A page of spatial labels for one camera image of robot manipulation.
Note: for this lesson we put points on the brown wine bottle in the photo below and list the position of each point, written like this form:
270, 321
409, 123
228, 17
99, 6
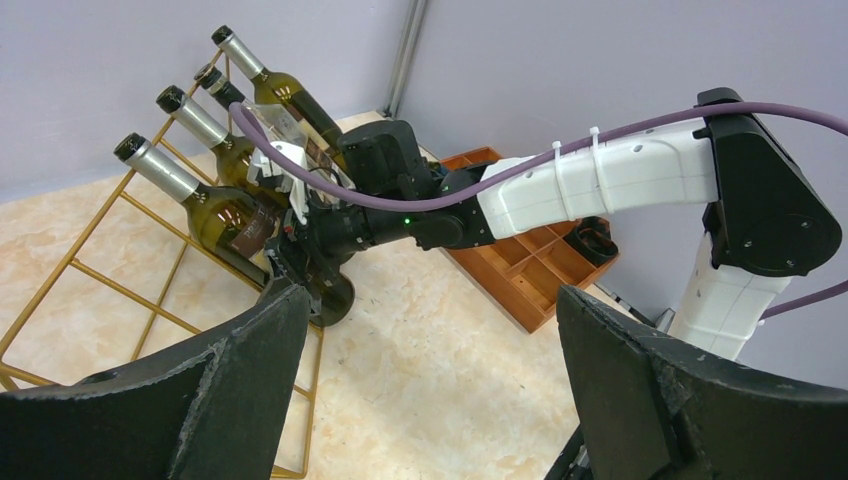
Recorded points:
234, 227

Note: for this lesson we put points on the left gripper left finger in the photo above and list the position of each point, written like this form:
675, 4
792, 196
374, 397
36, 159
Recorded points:
210, 407

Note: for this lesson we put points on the black rolled belt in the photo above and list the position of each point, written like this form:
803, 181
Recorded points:
591, 238

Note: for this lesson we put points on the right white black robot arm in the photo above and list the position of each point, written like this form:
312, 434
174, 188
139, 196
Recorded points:
764, 224

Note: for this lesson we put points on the olive green wine bottle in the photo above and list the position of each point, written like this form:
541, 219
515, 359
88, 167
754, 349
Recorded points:
272, 88

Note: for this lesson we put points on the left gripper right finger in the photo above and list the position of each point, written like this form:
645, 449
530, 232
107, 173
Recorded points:
651, 406

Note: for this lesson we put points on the dark bottle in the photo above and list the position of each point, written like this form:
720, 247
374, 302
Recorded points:
232, 153

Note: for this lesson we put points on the clear square liquor bottle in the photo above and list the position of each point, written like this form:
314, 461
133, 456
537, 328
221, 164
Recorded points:
279, 122

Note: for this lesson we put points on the wooden compartment tray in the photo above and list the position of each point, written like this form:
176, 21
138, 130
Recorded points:
524, 273

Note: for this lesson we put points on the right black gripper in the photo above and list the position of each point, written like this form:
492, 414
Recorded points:
311, 254

